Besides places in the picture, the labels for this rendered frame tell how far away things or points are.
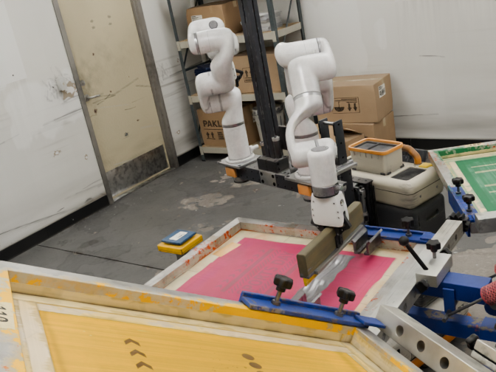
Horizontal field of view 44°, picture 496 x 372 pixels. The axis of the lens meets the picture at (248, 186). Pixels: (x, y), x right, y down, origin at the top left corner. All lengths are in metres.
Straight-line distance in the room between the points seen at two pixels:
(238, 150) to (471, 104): 3.38
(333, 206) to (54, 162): 4.10
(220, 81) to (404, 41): 3.46
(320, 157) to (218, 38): 0.83
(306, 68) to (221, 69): 0.60
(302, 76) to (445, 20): 3.79
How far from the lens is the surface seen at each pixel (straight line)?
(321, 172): 1.72
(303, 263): 1.70
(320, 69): 1.86
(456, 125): 5.76
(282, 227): 2.27
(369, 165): 2.88
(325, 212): 1.79
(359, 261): 2.03
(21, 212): 5.46
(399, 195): 2.75
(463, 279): 1.73
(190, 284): 2.09
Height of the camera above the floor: 1.92
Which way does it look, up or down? 20 degrees down
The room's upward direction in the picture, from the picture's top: 11 degrees counter-clockwise
